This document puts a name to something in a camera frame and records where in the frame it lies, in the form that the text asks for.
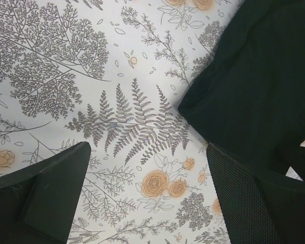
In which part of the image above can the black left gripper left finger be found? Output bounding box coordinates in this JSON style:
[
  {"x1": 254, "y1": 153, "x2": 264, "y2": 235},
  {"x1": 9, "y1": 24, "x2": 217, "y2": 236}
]
[{"x1": 0, "y1": 142, "x2": 91, "y2": 243}]

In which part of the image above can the floral table mat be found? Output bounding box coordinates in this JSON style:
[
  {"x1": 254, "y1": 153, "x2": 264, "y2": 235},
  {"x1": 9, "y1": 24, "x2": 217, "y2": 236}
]
[{"x1": 0, "y1": 1, "x2": 245, "y2": 243}]

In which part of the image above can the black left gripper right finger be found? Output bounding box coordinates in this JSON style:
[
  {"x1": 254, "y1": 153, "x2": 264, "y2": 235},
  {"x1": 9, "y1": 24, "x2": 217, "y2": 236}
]
[{"x1": 207, "y1": 144, "x2": 305, "y2": 243}]

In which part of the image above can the black t shirt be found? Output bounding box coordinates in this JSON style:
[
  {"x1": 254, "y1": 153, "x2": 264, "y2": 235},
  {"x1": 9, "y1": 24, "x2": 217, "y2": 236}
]
[{"x1": 178, "y1": 1, "x2": 305, "y2": 181}]

